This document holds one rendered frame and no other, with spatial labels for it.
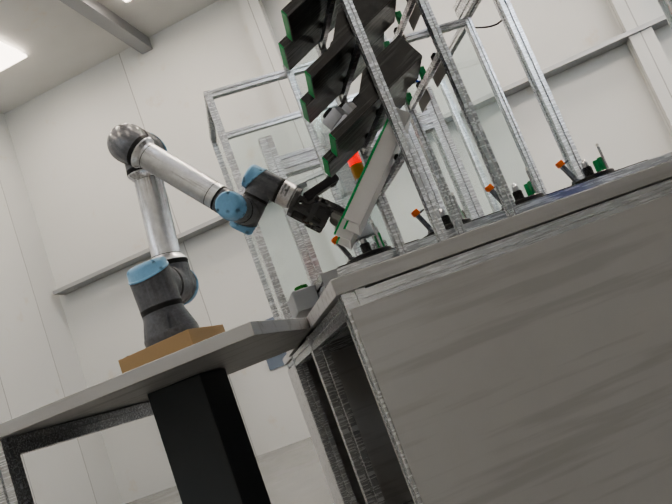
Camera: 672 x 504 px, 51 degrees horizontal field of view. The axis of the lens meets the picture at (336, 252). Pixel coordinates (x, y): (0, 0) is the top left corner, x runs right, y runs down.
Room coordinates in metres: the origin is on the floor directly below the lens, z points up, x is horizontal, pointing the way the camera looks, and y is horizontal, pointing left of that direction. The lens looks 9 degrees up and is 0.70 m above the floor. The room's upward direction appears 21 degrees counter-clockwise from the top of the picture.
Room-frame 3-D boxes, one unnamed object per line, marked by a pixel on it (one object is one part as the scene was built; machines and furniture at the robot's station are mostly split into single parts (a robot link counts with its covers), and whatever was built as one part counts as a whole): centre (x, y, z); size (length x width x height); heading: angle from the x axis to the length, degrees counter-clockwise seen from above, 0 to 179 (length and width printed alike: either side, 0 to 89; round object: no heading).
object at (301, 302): (2.04, 0.14, 0.93); 0.21 x 0.07 x 0.06; 11
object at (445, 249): (2.08, -0.52, 0.84); 1.50 x 1.41 x 0.03; 11
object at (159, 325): (1.88, 0.50, 0.99); 0.15 x 0.15 x 0.10
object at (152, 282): (1.88, 0.50, 1.11); 0.13 x 0.12 x 0.14; 172
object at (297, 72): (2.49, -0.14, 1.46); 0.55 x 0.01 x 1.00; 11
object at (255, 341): (1.87, 0.45, 0.84); 0.90 x 0.70 x 0.03; 167
